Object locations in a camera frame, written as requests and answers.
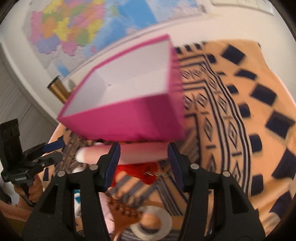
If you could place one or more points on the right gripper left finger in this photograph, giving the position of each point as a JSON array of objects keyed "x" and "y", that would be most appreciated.
[{"x": 53, "y": 216}]

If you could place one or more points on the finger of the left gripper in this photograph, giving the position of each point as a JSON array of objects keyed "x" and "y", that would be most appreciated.
[
  {"x": 59, "y": 144},
  {"x": 45, "y": 161}
]

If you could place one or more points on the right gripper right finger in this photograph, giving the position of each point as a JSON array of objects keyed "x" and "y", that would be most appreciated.
[{"x": 234, "y": 217}]

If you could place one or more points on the teal white medicine box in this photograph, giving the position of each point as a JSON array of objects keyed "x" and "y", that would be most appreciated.
[{"x": 77, "y": 203}]

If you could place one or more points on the brown wooden back scratcher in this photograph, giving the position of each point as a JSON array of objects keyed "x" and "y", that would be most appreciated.
[{"x": 123, "y": 216}]

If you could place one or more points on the white tape roll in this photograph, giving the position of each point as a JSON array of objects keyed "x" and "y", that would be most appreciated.
[{"x": 155, "y": 223}]

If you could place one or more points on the large pink cream tube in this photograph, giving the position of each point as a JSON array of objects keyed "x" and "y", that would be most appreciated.
[{"x": 133, "y": 153}]

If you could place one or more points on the red plastic hammer toy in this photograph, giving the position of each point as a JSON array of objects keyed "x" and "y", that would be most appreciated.
[{"x": 148, "y": 173}]

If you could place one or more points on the orange sleeve left forearm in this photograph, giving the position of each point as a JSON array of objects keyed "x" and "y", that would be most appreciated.
[{"x": 20, "y": 211}]

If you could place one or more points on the person's left hand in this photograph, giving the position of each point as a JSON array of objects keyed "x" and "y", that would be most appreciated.
[{"x": 35, "y": 191}]

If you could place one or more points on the grey door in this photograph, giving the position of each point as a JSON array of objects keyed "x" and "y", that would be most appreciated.
[{"x": 34, "y": 127}]

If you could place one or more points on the small pink cream tube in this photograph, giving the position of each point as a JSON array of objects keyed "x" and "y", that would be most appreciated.
[{"x": 108, "y": 217}]

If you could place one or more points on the gold travel tumbler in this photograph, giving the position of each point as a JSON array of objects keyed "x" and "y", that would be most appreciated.
[{"x": 58, "y": 89}]

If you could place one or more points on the pink open cardboard box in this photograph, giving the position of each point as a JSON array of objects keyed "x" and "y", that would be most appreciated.
[{"x": 135, "y": 95}]

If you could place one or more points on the orange patterned blanket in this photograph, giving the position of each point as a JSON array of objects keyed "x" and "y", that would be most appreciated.
[{"x": 238, "y": 118}]

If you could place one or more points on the black tracking camera left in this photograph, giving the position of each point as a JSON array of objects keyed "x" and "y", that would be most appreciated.
[{"x": 11, "y": 149}]

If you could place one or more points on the wall map poster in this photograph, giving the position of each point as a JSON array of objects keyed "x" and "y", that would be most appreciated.
[{"x": 64, "y": 34}]

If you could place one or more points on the white wall socket panel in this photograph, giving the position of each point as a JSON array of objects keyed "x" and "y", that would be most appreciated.
[{"x": 259, "y": 5}]

